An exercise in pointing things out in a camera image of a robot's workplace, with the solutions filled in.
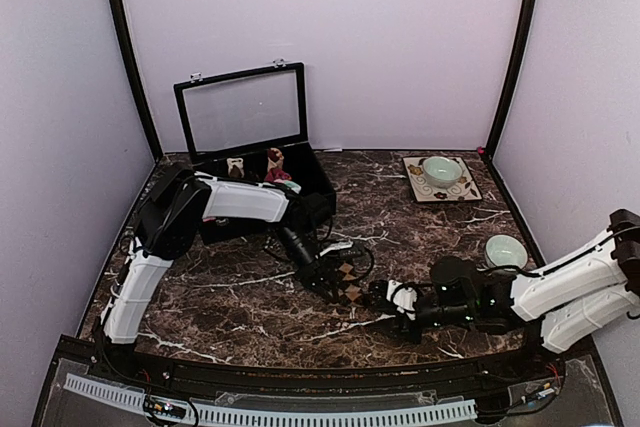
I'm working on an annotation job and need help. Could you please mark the rolled purple orange sock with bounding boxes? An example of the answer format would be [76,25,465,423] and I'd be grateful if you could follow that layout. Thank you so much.
[264,167,292,183]

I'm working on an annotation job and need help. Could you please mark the celadon bowl on plate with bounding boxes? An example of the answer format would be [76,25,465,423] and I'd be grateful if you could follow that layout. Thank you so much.
[421,156,463,189]

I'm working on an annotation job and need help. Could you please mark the brown argyle sock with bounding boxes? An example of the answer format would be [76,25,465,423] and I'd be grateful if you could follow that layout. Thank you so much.
[334,262,370,306]

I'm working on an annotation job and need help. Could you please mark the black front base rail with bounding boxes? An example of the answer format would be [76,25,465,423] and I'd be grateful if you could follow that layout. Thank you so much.
[54,331,596,398]

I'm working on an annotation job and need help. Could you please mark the black glass-lid storage box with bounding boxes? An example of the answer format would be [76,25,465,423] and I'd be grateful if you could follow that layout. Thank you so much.
[173,62,337,238]

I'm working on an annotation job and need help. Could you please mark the celadon bowl on table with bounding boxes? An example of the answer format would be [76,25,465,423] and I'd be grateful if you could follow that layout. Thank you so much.
[484,234,528,268]

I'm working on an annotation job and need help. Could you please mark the rolled white brown sock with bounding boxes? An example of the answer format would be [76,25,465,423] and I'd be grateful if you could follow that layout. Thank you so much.
[226,157,245,179]

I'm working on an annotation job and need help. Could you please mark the pink mint patterned sock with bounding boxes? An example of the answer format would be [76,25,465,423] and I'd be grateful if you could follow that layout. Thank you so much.
[283,180,302,194]

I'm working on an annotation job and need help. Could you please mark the rolled cream brown sock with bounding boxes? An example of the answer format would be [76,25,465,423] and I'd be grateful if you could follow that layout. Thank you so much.
[267,148,284,171]

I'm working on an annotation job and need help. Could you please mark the white slotted cable duct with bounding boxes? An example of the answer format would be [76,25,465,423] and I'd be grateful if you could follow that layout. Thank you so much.
[63,373,478,426]

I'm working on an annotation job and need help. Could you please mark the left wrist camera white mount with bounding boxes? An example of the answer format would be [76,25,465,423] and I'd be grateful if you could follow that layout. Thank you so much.
[319,241,361,257]

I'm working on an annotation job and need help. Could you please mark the square floral ceramic plate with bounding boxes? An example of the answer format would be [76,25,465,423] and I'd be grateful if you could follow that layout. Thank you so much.
[402,156,482,203]

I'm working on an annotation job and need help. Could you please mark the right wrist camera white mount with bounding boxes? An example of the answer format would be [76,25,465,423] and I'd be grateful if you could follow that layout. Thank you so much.
[386,280,418,321]

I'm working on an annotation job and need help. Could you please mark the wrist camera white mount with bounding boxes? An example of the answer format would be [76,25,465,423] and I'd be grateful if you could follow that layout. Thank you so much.
[319,241,361,257]
[386,280,418,321]

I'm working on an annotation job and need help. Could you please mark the left black frame post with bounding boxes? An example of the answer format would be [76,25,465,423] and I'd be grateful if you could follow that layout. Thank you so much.
[108,0,164,161]

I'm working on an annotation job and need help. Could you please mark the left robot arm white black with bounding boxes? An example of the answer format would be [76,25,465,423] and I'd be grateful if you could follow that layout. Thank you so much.
[93,164,333,383]

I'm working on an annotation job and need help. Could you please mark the black frame post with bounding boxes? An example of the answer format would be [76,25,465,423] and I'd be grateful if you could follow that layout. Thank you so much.
[484,0,536,159]
[108,0,164,161]

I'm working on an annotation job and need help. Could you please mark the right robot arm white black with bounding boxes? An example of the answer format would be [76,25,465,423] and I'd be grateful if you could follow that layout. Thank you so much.
[368,209,639,381]

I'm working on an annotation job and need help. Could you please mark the right black frame post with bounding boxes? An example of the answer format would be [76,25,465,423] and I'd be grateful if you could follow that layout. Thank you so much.
[484,0,536,159]

